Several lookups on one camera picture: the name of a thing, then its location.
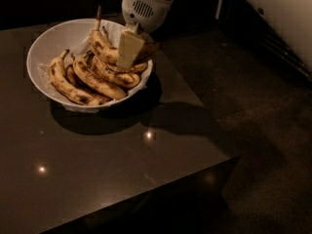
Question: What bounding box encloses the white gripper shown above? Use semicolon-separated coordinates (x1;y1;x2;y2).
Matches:
117;0;174;69

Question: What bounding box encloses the banana with long stem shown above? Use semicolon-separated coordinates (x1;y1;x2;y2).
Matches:
88;6;138;70

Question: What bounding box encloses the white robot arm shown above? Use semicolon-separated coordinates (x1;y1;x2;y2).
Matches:
121;0;312;73

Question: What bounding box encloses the white paper bowl liner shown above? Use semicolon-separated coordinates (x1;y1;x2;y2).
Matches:
37;20;154;114

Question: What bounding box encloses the curved banana beneath top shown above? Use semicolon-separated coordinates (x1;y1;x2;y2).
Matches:
85;51;140;89

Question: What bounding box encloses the small rear banana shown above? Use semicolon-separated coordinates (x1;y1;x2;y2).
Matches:
101;26;113;46

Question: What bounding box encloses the middle long spotted banana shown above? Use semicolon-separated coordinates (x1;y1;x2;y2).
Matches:
71;55;126;100

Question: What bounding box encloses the white bowl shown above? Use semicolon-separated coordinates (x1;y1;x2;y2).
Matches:
26;18;154;113

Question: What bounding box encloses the leftmost spotted banana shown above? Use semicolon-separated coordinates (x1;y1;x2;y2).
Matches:
48;49;99;106

